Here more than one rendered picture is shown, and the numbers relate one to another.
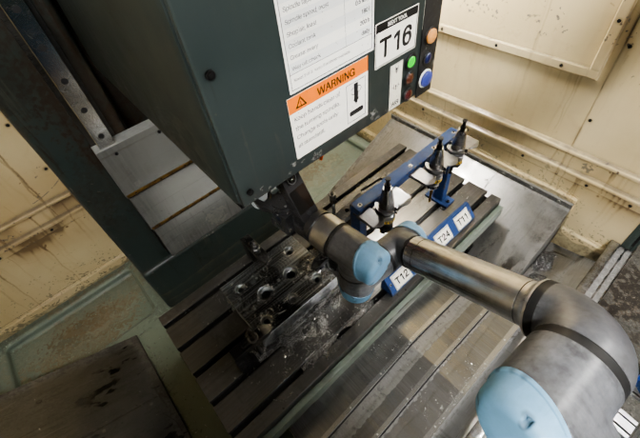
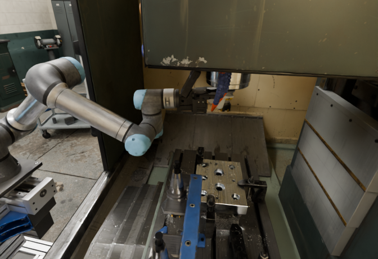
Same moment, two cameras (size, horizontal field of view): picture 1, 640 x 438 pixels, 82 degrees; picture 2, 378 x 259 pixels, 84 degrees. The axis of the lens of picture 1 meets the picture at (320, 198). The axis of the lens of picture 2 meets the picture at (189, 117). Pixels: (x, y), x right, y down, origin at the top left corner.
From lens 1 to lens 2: 1.15 m
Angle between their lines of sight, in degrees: 94
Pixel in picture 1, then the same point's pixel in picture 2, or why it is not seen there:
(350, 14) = not seen: outside the picture
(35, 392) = (259, 138)
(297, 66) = not seen: outside the picture
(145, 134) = (328, 99)
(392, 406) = (131, 214)
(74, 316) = not seen: hidden behind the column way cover
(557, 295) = (52, 77)
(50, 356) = (284, 157)
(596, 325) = (41, 66)
